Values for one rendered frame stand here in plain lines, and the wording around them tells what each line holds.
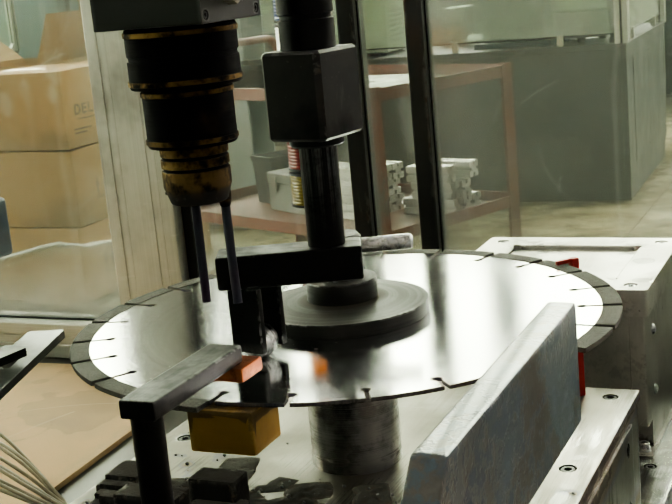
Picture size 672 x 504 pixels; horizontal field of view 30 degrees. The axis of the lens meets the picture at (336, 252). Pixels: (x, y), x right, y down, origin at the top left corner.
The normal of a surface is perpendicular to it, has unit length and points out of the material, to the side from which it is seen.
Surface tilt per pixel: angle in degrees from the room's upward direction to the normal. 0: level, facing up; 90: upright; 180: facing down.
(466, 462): 90
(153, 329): 0
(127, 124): 90
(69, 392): 0
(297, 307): 5
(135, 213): 90
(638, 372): 90
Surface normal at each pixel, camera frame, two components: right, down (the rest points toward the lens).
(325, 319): -0.11, -0.94
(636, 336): -0.40, 0.24
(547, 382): 0.91, 0.01
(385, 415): 0.73, 0.09
